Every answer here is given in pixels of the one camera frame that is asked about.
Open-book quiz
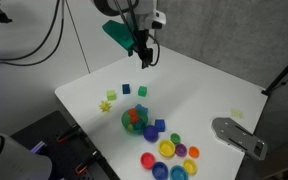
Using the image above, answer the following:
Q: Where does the dark blue cube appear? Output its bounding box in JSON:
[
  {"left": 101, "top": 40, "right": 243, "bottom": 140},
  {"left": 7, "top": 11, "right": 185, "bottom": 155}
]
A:
[{"left": 121, "top": 83, "right": 131, "bottom": 95}]

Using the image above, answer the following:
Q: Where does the thin black cable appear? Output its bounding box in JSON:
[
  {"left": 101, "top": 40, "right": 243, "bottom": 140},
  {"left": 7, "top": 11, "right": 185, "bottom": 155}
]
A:
[{"left": 64, "top": 0, "right": 92, "bottom": 74}]

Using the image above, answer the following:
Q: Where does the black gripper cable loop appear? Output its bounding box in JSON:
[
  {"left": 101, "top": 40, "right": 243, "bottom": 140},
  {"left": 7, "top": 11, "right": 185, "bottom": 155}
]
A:
[{"left": 147, "top": 33, "right": 161, "bottom": 67}]

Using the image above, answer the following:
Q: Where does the grey metal mounting plate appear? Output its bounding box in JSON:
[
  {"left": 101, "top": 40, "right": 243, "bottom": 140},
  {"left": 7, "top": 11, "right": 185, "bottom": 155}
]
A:
[{"left": 211, "top": 116, "right": 269, "bottom": 161}]

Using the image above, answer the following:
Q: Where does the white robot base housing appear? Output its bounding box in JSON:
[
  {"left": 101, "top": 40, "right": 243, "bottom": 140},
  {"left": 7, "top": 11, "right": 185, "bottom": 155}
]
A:
[{"left": 0, "top": 131, "right": 54, "bottom": 180}]

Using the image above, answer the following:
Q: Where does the purple cup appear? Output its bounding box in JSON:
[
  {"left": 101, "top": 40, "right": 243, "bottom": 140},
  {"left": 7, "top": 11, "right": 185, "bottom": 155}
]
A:
[{"left": 174, "top": 143, "right": 188, "bottom": 158}]

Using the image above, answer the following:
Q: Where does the cyan cup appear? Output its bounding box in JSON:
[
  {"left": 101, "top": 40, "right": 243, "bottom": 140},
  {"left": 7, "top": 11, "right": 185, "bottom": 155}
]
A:
[{"left": 169, "top": 164, "right": 189, "bottom": 180}]

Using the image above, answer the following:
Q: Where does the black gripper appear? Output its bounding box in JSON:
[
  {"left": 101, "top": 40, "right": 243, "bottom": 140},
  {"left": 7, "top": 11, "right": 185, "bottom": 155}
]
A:
[{"left": 130, "top": 29, "right": 154, "bottom": 70}]

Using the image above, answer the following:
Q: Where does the orange cup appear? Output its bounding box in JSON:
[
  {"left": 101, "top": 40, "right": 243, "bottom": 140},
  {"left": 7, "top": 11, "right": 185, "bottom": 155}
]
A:
[{"left": 187, "top": 145, "right": 201, "bottom": 159}]

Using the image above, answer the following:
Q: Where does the small green cup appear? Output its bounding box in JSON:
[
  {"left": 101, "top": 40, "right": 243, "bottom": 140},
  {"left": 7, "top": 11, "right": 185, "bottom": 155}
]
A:
[{"left": 169, "top": 132, "right": 182, "bottom": 145}]

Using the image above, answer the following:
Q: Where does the green bowl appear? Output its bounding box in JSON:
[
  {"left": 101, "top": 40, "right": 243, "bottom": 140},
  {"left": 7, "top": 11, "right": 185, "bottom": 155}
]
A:
[{"left": 120, "top": 107, "right": 149, "bottom": 136}]

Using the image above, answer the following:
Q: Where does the teal toy block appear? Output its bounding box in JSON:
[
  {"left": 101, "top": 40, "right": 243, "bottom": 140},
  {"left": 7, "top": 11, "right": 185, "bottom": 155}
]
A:
[{"left": 133, "top": 119, "right": 147, "bottom": 132}]

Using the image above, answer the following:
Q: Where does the light green cube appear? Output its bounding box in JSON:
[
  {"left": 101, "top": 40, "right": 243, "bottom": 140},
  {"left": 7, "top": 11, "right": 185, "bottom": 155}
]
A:
[{"left": 105, "top": 89, "right": 117, "bottom": 102}]

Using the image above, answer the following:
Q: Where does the large yellow cup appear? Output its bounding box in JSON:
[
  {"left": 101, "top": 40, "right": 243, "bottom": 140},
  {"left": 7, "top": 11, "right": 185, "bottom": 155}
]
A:
[{"left": 157, "top": 138, "right": 177, "bottom": 159}]

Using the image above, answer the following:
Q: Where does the small yellow cup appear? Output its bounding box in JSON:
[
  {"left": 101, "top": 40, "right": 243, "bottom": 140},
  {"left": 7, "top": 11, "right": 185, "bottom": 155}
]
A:
[{"left": 182, "top": 158, "right": 199, "bottom": 176}]

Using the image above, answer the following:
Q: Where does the yellow spiky toy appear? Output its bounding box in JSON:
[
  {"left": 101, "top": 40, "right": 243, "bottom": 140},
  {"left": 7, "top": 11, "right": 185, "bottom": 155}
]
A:
[{"left": 98, "top": 100, "right": 113, "bottom": 114}]

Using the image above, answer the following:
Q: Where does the black perforated base board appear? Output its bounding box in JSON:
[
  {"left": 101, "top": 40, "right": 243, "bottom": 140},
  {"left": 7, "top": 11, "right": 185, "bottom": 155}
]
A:
[{"left": 9, "top": 110, "right": 121, "bottom": 180}]

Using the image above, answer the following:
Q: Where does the blue cube with hole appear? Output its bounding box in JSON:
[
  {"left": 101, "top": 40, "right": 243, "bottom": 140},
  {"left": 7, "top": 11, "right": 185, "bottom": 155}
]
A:
[{"left": 154, "top": 118, "right": 167, "bottom": 133}]

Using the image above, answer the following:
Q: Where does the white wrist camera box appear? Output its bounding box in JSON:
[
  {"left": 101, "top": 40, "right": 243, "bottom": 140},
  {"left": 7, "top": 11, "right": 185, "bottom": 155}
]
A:
[{"left": 145, "top": 9, "right": 167, "bottom": 31}]

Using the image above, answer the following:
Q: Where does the red cup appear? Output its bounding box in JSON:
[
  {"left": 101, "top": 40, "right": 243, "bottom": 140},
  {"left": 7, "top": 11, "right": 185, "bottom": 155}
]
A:
[{"left": 139, "top": 151, "right": 157, "bottom": 170}]

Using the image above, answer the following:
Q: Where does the green camera mount bracket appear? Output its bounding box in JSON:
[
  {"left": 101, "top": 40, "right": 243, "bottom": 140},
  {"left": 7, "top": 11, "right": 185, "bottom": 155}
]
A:
[{"left": 101, "top": 19, "right": 136, "bottom": 57}]

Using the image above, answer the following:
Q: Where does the pale yellow sticky note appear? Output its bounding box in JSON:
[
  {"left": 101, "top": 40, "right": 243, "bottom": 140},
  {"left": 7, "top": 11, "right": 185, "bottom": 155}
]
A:
[{"left": 230, "top": 108, "right": 245, "bottom": 120}]

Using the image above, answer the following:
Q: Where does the thick black cable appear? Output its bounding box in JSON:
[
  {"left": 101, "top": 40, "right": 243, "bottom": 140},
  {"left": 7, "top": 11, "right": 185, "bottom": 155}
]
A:
[{"left": 0, "top": 0, "right": 66, "bottom": 67}]

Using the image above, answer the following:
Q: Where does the blue toy block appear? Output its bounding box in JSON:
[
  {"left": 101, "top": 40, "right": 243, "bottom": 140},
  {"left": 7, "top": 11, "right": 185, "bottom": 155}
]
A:
[{"left": 134, "top": 103, "right": 149, "bottom": 116}]

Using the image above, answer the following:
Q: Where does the orange toy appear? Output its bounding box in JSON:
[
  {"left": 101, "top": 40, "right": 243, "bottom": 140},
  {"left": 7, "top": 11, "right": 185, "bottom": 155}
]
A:
[{"left": 127, "top": 107, "right": 140, "bottom": 124}]

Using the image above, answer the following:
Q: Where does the black clamp orange handle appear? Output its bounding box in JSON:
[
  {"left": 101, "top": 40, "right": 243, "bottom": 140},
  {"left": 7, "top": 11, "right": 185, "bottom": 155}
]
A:
[
  {"left": 75, "top": 150, "right": 103, "bottom": 176},
  {"left": 56, "top": 123, "right": 82, "bottom": 145}
]

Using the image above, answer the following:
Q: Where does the black tripod leg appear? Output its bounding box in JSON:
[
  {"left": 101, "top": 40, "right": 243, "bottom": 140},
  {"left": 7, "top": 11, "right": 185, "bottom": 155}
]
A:
[{"left": 261, "top": 47, "right": 288, "bottom": 98}]

